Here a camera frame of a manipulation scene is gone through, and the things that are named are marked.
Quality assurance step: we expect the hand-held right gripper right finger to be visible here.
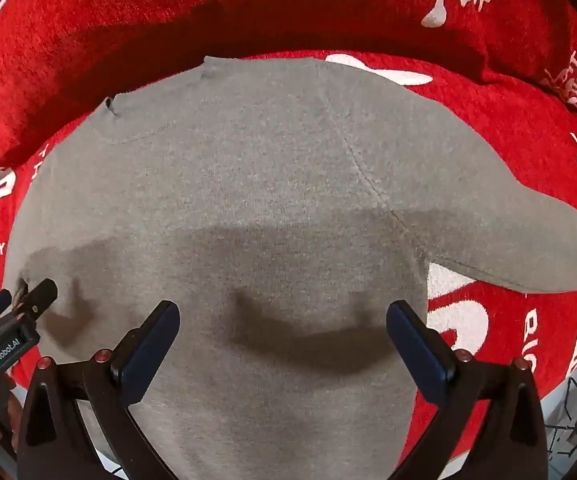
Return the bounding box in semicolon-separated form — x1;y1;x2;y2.
387;300;551;480

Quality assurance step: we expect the red printed blanket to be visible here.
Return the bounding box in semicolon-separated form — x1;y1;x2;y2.
0;0;577;480

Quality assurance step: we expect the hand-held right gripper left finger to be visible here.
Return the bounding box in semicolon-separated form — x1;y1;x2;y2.
17;300;180;480

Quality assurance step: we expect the black wire rack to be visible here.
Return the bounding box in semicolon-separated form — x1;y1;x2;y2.
543;374;577;461

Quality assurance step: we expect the grey sweater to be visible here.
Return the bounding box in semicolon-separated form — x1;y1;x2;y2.
6;55;577;480

